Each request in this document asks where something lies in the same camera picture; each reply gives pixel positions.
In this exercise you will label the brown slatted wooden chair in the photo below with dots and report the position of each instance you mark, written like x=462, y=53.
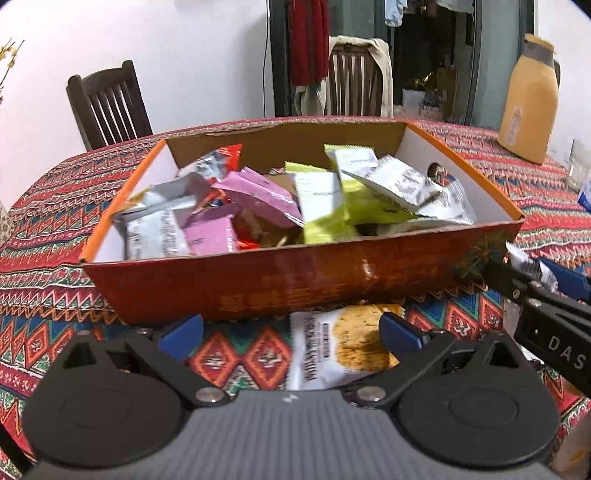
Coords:
x=351, y=57

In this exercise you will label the light blue hanging shirt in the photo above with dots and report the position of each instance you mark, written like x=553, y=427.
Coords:
x=396, y=14

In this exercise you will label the grey planter pot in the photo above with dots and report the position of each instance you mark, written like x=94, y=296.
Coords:
x=414, y=99

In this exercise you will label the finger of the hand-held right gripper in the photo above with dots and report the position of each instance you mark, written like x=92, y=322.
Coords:
x=501, y=274
x=572, y=284

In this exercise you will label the clear glass cup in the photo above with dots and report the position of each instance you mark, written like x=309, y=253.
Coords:
x=579, y=166

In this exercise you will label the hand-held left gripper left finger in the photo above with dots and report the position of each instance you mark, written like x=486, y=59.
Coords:
x=184, y=334

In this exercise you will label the yellow thermos jug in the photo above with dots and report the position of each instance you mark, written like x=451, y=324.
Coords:
x=526, y=115

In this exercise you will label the small white snack packet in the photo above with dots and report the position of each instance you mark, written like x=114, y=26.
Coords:
x=524, y=263

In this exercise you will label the yellow flower branches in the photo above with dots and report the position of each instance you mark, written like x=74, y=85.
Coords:
x=7, y=53

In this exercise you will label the dark wooden chair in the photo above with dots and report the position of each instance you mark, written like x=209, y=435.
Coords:
x=104, y=78

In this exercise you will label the heap of assorted snack packets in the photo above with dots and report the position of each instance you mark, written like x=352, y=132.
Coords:
x=258, y=194

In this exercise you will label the orange pumpkin print cardboard box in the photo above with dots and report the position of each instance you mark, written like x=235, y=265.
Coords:
x=323, y=281

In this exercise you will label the dark framed sliding glass door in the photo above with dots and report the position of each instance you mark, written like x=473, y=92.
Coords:
x=351, y=18

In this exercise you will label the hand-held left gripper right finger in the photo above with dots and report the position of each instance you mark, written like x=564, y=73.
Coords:
x=401, y=334

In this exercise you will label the wooden chair with cloth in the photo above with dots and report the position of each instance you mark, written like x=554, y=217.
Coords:
x=383, y=83

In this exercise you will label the white and blue tissue pack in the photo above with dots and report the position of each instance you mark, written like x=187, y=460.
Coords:
x=586, y=196

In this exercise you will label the white cracker print snack packet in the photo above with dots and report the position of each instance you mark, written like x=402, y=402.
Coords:
x=332, y=350

